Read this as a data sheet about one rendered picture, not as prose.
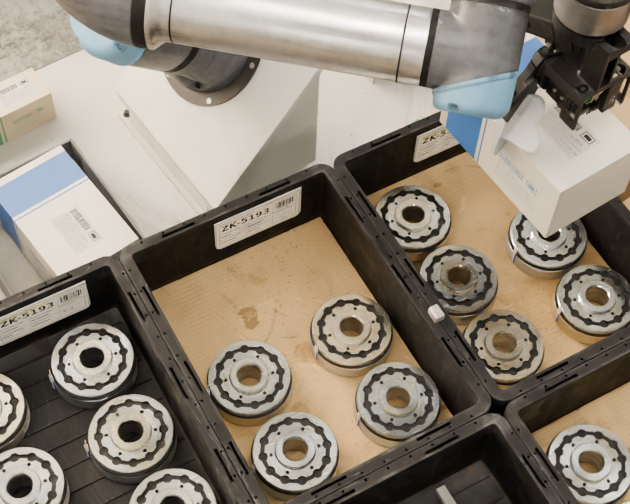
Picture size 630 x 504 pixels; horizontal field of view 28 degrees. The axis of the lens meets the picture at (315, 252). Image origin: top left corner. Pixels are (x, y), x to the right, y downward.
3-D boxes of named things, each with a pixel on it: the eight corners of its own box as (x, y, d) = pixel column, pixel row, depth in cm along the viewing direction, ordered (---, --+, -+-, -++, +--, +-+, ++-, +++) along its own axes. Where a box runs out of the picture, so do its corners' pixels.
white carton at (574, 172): (439, 121, 151) (448, 71, 143) (517, 79, 154) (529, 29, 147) (545, 238, 142) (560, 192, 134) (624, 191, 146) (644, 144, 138)
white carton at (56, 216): (-2, 222, 182) (-14, 186, 175) (69, 181, 187) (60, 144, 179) (72, 317, 174) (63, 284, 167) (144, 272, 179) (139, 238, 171)
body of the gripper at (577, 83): (568, 136, 132) (594, 60, 122) (517, 82, 136) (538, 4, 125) (623, 105, 134) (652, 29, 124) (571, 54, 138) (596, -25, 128)
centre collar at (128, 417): (104, 422, 149) (104, 420, 148) (144, 408, 150) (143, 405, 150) (118, 458, 147) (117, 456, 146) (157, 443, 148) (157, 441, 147)
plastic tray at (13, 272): (-46, 218, 183) (-53, 199, 179) (75, 157, 190) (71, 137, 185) (43, 354, 172) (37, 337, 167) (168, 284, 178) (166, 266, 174)
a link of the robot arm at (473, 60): (-6, 29, 117) (514, 122, 114) (11, -90, 116) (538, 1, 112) (32, 38, 128) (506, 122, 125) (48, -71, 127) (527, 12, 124)
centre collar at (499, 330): (476, 337, 157) (476, 334, 156) (509, 321, 158) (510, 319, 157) (497, 368, 154) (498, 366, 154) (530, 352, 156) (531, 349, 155)
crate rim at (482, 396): (116, 260, 156) (114, 250, 154) (327, 169, 164) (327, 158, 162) (267, 533, 138) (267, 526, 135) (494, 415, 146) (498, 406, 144)
